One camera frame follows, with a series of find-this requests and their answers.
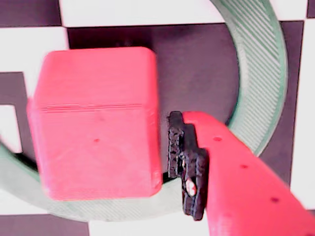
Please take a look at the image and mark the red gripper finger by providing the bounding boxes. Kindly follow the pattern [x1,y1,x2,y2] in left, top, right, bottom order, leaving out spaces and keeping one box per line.
[167,110,315,236]

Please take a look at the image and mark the red cube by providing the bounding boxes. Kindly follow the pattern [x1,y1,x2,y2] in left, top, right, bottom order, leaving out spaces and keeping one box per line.
[26,46,163,201]

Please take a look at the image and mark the black white marker checkerboard mat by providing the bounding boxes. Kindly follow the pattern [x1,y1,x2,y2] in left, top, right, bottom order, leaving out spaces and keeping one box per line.
[0,0,315,236]

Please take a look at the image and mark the green ring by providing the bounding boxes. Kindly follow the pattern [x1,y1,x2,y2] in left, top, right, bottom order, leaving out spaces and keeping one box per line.
[0,0,288,222]

